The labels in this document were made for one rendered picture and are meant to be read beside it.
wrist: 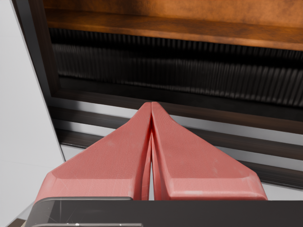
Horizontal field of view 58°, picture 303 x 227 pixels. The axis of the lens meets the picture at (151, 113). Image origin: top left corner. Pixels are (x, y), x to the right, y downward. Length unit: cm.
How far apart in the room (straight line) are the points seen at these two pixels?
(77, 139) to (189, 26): 15
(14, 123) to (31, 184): 5
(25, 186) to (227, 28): 20
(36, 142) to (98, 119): 4
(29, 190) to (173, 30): 17
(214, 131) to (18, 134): 11
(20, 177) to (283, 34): 23
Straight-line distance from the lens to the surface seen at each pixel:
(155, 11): 29
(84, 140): 16
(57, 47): 52
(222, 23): 27
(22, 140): 18
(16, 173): 20
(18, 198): 23
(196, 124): 15
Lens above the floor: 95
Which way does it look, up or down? 53 degrees down
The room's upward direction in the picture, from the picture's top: 156 degrees counter-clockwise
